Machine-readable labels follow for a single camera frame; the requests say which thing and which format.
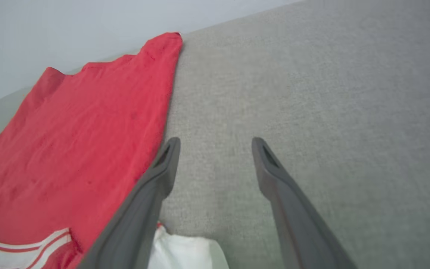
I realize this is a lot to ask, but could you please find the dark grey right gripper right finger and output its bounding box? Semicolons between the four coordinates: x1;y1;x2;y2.
252;137;357;269

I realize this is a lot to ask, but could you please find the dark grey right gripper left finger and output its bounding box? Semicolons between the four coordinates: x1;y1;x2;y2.
77;137;181;269

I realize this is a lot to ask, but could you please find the red shirt with white stripes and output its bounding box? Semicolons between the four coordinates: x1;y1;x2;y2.
0;32;230;269

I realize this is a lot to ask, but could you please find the grey fabric sofa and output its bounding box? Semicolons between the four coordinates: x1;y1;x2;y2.
0;0;430;269

